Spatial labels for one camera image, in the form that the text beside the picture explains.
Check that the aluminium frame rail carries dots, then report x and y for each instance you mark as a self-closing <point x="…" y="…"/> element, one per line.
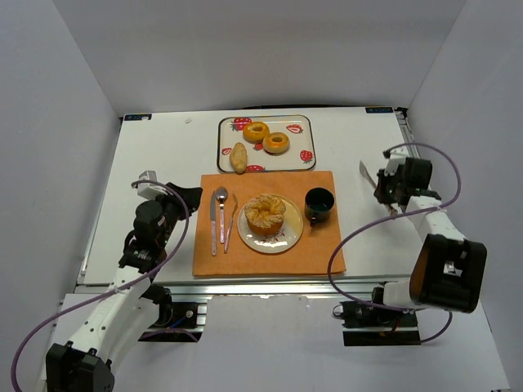
<point x="200" y="291"/>

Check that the orange glazed ring donut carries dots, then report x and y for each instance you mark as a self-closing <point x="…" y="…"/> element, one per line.
<point x="255" y="131"/>

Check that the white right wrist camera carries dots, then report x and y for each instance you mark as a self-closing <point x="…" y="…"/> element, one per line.
<point x="395" y="158"/>

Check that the black table corner label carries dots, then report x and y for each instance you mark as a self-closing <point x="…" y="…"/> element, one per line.
<point x="379" y="110"/>
<point x="137" y="117"/>

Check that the pale ring donut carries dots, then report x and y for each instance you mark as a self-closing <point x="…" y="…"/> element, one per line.
<point x="276" y="143"/>

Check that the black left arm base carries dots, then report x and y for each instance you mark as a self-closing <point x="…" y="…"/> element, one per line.
<point x="177" y="321"/>

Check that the orange cloth placemat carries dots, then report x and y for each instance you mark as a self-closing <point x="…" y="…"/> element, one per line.
<point x="309" y="256"/>

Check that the large sugar-crusted bundt bread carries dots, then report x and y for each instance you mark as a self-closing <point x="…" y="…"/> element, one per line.
<point x="265" y="214"/>

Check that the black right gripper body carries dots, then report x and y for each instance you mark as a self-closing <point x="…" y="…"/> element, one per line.
<point x="384" y="193"/>

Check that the round cream ceramic plate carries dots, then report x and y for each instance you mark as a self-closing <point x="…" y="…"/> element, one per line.
<point x="287" y="236"/>

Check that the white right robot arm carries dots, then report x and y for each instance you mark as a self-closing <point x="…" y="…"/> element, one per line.
<point x="449" y="270"/>

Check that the knife with pink handle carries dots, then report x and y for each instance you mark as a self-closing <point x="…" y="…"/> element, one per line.
<point x="212" y="216"/>

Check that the spoon with pink handle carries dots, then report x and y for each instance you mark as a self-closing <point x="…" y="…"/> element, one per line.
<point x="221" y="196"/>

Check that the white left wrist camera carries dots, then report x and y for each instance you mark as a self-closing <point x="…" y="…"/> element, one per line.
<point x="147" y="186"/>

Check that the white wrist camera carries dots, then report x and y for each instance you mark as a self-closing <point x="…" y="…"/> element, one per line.
<point x="395" y="158"/>
<point x="147" y="186"/>

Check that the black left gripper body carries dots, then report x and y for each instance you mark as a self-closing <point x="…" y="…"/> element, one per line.
<point x="175" y="197"/>

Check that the metal kitchen tongs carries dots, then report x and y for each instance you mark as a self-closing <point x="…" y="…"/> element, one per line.
<point x="365" y="173"/>

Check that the dark green mug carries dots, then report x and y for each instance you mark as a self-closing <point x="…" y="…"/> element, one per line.
<point x="319" y="203"/>

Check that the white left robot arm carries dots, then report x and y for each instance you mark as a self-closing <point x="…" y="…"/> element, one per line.
<point x="87" y="361"/>

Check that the rose gold fork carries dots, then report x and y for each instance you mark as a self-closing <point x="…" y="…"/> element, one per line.
<point x="230" y="225"/>

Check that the black table corner label right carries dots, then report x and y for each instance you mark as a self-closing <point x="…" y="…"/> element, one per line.
<point x="379" y="110"/>

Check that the oblong baked bread roll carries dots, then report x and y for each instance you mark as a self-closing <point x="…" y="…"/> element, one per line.
<point x="239" y="158"/>

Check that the black table corner label left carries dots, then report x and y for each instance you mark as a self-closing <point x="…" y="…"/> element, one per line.
<point x="137" y="117"/>

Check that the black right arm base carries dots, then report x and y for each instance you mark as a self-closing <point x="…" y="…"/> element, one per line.
<point x="364" y="326"/>

